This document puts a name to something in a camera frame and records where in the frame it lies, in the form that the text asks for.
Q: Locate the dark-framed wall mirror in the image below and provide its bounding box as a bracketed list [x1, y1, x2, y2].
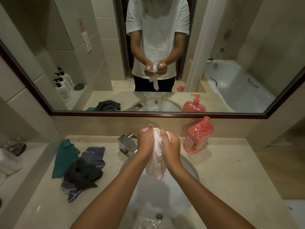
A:
[0, 0, 305, 120]

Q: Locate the red soap pump bottle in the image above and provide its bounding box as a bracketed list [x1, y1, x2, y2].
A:
[183, 116, 214, 155]

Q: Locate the chrome sink faucet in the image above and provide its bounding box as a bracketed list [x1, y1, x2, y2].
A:
[117, 133, 139, 155]

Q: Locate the person's left hand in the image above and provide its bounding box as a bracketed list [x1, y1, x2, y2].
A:
[137, 124, 156, 163]

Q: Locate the person's right forearm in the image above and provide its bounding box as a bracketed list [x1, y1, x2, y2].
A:
[167, 162, 256, 229]

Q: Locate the green cloth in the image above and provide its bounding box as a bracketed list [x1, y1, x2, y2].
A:
[52, 139, 81, 179]

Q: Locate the person's right hand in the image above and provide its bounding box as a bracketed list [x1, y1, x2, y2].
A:
[159, 129, 182, 170]

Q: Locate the person's left forearm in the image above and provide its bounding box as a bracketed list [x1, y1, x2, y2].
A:
[71, 155, 149, 229]

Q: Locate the blue-grey underwear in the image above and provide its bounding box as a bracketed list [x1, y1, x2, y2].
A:
[61, 147, 106, 204]

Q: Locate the white sink basin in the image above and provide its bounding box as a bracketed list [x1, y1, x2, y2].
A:
[119, 153, 200, 229]

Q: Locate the white wet cloth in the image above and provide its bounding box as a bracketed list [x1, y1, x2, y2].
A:
[145, 127, 171, 182]

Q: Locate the black cloth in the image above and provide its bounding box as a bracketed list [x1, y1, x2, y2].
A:
[64, 157, 103, 190]

